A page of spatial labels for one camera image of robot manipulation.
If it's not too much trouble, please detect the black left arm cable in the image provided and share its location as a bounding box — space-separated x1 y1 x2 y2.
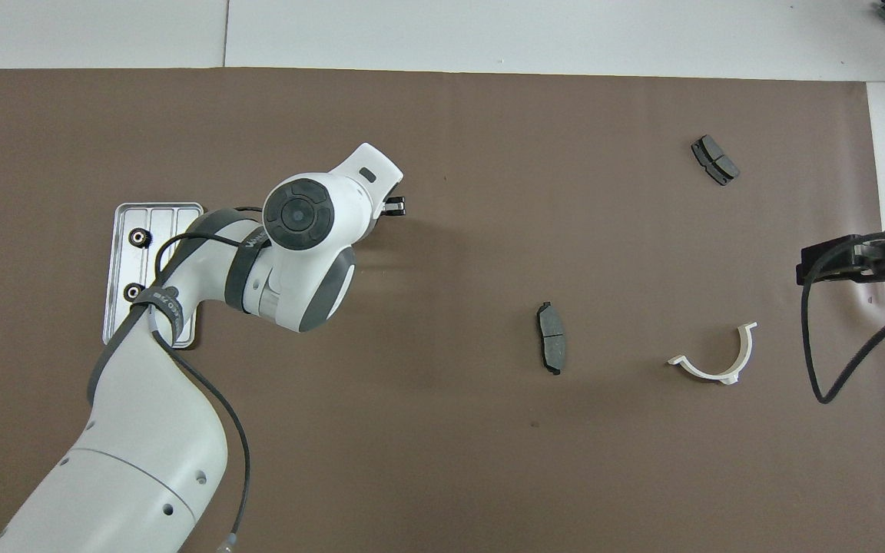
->
147 206 268 553

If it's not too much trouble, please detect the brown paper table mat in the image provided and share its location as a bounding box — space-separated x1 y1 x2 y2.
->
0 68 885 553

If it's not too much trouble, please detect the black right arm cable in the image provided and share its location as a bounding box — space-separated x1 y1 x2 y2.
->
800 230 885 404

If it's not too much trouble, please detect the silver ribbed metal tray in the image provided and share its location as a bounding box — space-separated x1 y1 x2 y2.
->
102 202 204 350

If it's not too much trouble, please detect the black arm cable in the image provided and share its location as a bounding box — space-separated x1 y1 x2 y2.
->
800 230 885 404
147 206 268 553

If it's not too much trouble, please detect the long slim grey brake pad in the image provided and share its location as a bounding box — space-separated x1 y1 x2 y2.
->
536 301 566 376

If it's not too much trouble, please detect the short wide grey brake pad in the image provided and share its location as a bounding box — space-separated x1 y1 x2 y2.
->
691 134 741 187

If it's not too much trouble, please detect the white curved plastic bracket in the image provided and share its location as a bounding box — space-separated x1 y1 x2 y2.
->
667 322 758 386

